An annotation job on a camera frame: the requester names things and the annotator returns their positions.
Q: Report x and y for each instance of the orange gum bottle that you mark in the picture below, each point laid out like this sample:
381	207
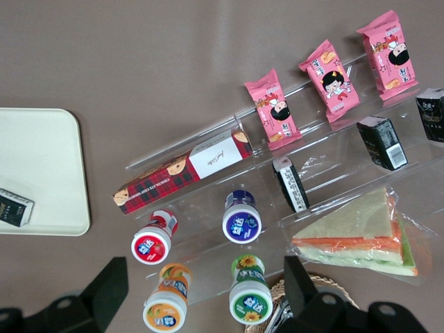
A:
164	310

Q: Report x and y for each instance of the light woven wicker basket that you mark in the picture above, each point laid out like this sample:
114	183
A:
275	289

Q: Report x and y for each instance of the pink cartoon snack packet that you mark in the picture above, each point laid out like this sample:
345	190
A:
275	111
390	55
331	81

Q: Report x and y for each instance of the small black wrapped packet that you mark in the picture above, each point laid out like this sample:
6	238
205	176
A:
291	185
431	114
383	142

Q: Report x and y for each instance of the clear acrylic tiered display shelf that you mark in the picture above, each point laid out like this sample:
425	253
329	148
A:
333	163

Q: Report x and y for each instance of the small black white carton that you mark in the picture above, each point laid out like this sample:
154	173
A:
12	208

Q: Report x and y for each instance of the green sunflower gum bottle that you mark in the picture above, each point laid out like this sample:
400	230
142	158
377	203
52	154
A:
250	305

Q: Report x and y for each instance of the cream rounded plastic tray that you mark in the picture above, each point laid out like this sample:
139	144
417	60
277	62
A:
38	156

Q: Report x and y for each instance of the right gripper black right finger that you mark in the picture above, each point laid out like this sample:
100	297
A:
312	312

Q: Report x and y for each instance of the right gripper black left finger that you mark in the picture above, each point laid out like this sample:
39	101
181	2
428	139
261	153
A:
86	312

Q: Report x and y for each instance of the red plaid cookie box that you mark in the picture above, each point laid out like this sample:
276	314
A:
173	177

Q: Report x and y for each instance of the plastic wrapped triangle sandwich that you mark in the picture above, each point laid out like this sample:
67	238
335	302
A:
360	229

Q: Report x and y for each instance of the purple blueberry gum bottle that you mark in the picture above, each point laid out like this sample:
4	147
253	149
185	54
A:
241	225

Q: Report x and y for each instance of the black foil snack packet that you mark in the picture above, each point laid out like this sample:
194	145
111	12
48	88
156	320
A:
282	312

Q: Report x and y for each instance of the red strawberry gum bottle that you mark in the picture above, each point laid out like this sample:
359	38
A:
151	248

